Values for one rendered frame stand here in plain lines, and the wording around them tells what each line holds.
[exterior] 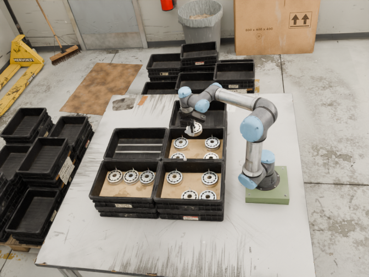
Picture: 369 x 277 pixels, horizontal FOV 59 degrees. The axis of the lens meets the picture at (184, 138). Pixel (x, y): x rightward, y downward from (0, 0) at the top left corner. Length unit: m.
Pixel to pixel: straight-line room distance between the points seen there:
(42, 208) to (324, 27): 4.04
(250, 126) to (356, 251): 1.60
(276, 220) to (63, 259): 1.29
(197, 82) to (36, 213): 2.02
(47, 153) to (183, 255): 1.69
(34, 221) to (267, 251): 1.90
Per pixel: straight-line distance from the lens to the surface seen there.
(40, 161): 3.11
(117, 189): 2.16
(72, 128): 3.45
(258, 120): 1.59
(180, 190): 2.05
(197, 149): 2.25
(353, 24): 5.06
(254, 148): 1.72
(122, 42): 5.25
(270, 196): 2.09
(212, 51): 3.86
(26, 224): 3.04
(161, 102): 2.89
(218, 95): 1.87
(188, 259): 1.96
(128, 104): 2.95
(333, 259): 2.81
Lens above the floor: 2.48
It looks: 45 degrees down
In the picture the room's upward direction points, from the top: 10 degrees counter-clockwise
